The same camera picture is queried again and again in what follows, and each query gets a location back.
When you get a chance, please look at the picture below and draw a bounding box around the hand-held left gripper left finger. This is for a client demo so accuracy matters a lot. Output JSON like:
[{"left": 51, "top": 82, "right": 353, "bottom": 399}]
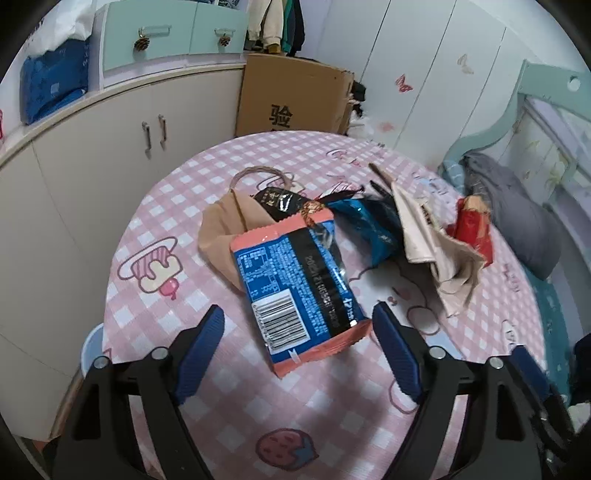
[{"left": 52, "top": 304, "right": 227, "bottom": 480}]

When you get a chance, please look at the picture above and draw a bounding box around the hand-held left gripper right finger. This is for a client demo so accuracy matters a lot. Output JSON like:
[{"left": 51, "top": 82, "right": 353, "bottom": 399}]
[{"left": 372, "top": 302, "right": 546, "bottom": 480}]

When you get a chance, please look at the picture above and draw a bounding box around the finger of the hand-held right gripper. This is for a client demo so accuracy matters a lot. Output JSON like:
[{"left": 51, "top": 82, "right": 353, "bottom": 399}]
[{"left": 510, "top": 345, "right": 577, "bottom": 450}]

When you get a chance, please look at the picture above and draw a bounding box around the orange and blue snack packet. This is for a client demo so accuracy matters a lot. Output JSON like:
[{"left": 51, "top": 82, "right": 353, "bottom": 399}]
[{"left": 230, "top": 210, "right": 374, "bottom": 380}]

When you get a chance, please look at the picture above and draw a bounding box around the brown paper bag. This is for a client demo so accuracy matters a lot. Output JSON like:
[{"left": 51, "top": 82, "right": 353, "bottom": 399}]
[{"left": 198, "top": 166, "right": 308, "bottom": 296}]

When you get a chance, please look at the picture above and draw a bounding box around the beige paper bag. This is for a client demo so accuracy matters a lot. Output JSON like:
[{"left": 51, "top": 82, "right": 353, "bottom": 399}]
[{"left": 390, "top": 178, "right": 485, "bottom": 318}]

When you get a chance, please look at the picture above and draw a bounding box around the blue snack wrapper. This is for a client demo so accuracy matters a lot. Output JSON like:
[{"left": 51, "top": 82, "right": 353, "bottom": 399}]
[{"left": 330, "top": 196, "right": 403, "bottom": 268}]

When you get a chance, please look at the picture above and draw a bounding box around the red paper bag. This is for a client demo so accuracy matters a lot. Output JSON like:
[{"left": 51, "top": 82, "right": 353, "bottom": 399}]
[{"left": 445, "top": 195, "right": 495, "bottom": 268}]

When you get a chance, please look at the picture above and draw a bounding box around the black snack wrapper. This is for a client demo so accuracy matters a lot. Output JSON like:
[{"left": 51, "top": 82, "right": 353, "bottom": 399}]
[{"left": 253, "top": 187, "right": 319, "bottom": 223}]

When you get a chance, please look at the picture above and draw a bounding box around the light blue plastic bin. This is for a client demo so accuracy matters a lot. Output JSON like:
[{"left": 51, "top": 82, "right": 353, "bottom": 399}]
[{"left": 80, "top": 323, "right": 108, "bottom": 385}]

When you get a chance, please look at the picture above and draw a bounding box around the grey cushion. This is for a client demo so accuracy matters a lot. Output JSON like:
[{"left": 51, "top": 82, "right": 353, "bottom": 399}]
[{"left": 462, "top": 151, "right": 563, "bottom": 281}]

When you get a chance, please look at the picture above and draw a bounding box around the cream low cabinet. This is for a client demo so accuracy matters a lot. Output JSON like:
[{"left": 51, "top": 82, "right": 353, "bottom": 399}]
[{"left": 0, "top": 62, "right": 247, "bottom": 439}]

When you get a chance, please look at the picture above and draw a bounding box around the black bag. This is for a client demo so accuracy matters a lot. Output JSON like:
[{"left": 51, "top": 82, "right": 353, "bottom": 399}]
[{"left": 350, "top": 80, "right": 369, "bottom": 117}]

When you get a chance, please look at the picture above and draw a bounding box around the cardboard box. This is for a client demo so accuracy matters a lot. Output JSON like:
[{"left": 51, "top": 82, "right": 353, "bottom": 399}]
[{"left": 235, "top": 52, "right": 355, "bottom": 137}]

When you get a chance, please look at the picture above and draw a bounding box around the white wardrobe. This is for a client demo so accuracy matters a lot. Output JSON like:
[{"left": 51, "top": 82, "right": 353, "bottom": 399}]
[{"left": 318, "top": 0, "right": 528, "bottom": 168}]

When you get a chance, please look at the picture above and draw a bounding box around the teal drawer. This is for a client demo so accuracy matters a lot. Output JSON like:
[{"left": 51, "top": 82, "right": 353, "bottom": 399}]
[
  {"left": 102, "top": 0, "right": 198, "bottom": 75},
  {"left": 191, "top": 0, "right": 250, "bottom": 55}
]

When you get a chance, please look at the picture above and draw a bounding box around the cream hanging garment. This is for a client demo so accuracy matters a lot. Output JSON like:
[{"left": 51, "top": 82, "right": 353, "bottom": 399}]
[{"left": 246, "top": 0, "right": 286, "bottom": 51}]

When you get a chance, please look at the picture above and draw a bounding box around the black hanging garment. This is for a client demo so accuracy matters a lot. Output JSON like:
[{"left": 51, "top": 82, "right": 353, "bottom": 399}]
[{"left": 290, "top": 0, "right": 306, "bottom": 57}]

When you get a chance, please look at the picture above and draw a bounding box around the green hanging garment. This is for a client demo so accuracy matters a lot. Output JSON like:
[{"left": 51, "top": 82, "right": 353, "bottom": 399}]
[{"left": 281, "top": 0, "right": 297, "bottom": 52}]

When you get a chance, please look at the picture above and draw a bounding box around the white plastic bag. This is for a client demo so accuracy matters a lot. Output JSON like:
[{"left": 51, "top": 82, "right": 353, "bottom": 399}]
[{"left": 34, "top": 0, "right": 99, "bottom": 57}]

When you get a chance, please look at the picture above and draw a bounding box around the teal bed frame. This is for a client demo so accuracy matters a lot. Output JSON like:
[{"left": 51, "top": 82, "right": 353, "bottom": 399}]
[{"left": 438, "top": 60, "right": 591, "bottom": 185}]

